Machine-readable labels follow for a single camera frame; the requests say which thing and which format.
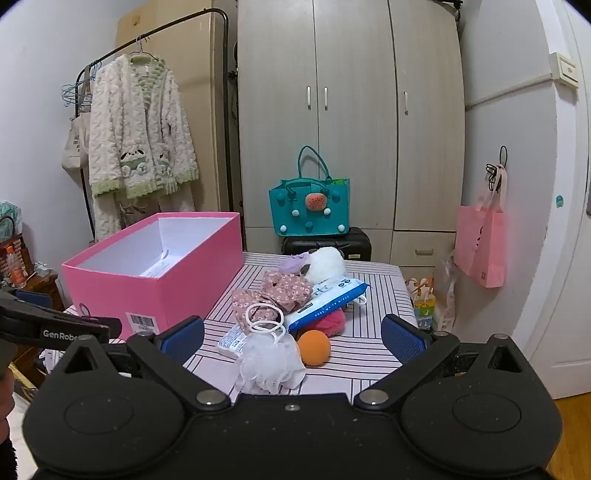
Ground small tissue pack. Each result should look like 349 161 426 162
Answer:
217 323 252 358

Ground orange sponge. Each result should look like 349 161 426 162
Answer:
297 330 332 367

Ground white plastic bag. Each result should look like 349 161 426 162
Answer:
434 251 458 333

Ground printed paper sheet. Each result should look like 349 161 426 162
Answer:
139 251 178 278

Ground red fuzzy plush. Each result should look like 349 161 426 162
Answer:
288 308 347 340

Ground black clothes rack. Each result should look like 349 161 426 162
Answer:
76 8 243 241

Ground green patterned plastic bag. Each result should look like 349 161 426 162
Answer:
0 200 23 236

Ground white bath pouf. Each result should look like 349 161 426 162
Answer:
238 302 306 395

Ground white light switch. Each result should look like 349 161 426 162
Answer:
549 52 581 89

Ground wooden nightstand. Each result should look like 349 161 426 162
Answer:
0 274 65 319

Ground blue wire hangers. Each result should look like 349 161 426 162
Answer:
60 60 100 109

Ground woven basket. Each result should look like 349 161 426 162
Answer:
0 217 31 278

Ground pink cardboard box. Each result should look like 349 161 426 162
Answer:
61 212 245 342

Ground black suitcase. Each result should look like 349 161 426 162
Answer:
281 226 372 263

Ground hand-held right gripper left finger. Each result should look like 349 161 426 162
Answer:
59 315 232 411

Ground orange drink bottle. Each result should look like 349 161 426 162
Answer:
4 246 26 283

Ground wet wipes pack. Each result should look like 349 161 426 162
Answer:
284 277 371 330

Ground grey wardrobe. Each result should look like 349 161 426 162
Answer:
235 0 467 268

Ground beige tall cabinet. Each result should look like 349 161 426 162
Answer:
115 0 238 217

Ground canvas tote bag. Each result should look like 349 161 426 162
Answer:
61 104 95 185

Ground striped tablecloth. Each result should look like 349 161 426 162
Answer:
46 251 419 402

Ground colourful gift bag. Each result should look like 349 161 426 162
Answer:
405 277 437 329

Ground teal felt handbag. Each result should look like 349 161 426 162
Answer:
269 145 352 238

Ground white plush toy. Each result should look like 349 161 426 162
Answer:
300 247 347 284

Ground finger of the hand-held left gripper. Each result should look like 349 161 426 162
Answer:
0 287 54 309
92 318 123 343

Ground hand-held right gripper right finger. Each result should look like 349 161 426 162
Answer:
353 314 527 411

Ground cream fleece cardigan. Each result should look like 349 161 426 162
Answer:
88 53 200 199

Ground pink shopping bag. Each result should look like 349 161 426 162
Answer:
454 187 508 289

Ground pink floral cloth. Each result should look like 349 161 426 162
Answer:
231 270 315 326

